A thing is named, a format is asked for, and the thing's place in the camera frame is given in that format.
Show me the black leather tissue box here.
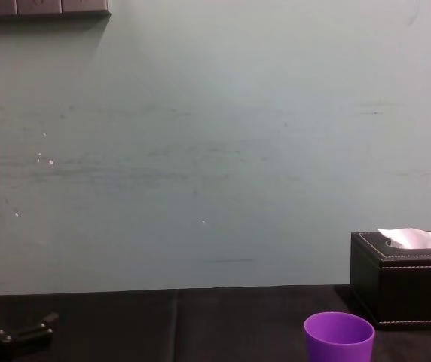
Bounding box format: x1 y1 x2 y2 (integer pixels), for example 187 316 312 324
350 229 431 332

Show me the white paper tissue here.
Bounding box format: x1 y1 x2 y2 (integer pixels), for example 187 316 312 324
376 227 431 250

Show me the purple plastic cup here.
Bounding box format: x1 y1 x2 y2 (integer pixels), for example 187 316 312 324
304 311 375 362

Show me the black table cloth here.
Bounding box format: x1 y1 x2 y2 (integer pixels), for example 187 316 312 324
0 283 431 362

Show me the grey wall switch panel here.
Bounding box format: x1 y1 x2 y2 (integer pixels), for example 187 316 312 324
0 0 112 18

